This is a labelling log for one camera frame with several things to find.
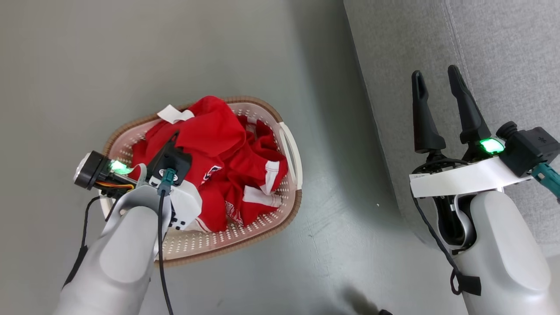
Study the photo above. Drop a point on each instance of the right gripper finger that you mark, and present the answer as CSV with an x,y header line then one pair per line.
x,y
472,122
426,127

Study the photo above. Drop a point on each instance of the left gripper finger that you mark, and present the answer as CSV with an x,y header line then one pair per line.
x,y
173,140

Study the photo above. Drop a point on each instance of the red white striped garment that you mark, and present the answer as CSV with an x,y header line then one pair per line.
x,y
214,197

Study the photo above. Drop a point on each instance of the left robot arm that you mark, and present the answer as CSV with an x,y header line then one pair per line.
x,y
113,262

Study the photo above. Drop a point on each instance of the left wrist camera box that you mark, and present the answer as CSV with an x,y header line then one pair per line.
x,y
175,162

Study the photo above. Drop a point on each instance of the white perforated laundry basket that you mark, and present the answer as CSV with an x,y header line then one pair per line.
x,y
245,238

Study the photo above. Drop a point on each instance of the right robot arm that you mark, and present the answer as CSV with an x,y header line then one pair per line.
x,y
503,253

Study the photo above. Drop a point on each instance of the red shirt with white label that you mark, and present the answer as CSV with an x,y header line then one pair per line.
x,y
210,127

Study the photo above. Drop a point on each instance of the grey fabric sofa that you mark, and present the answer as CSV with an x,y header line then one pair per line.
x,y
393,65

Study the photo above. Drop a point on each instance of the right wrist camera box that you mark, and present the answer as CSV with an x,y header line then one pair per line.
x,y
533,148

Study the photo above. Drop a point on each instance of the red garment with white cuffs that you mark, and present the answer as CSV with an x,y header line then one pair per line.
x,y
258,153

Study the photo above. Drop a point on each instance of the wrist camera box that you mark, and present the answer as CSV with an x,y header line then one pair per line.
x,y
533,148
175,162

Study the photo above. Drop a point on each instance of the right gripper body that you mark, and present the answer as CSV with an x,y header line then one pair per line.
x,y
463,179

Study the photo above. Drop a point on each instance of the black cylindrical motor housing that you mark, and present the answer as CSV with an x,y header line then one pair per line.
x,y
92,170

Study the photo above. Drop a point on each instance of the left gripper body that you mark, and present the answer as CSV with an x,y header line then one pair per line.
x,y
186,205

